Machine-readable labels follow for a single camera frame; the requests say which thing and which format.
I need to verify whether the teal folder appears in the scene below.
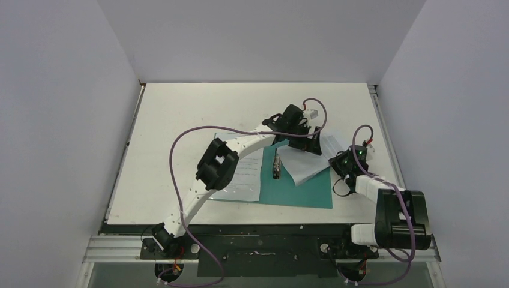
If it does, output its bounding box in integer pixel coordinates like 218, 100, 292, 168
245, 141, 333, 209

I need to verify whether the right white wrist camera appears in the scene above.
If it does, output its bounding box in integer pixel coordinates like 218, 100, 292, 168
362, 138, 376, 153

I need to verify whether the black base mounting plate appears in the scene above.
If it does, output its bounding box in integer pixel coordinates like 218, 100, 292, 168
100, 224, 383, 278

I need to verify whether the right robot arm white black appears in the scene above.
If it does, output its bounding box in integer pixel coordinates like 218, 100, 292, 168
328, 145, 432, 257

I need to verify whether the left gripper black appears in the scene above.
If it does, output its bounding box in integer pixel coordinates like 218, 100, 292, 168
286, 123, 321, 155

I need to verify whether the printed white paper sheet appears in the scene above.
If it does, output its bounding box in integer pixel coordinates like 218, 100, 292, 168
210, 149, 263, 202

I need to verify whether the aluminium rail frame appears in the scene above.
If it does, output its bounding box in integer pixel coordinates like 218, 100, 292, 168
82, 84, 441, 264

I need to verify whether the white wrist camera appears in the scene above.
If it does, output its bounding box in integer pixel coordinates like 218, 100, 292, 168
303, 109, 319, 121
362, 138, 376, 153

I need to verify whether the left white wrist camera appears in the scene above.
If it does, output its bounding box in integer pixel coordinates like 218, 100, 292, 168
303, 109, 319, 121

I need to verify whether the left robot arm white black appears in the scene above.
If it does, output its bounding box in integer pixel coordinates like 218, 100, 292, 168
151, 104, 325, 259

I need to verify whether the metal folder clip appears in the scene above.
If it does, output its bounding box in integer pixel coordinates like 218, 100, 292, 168
272, 154, 282, 179

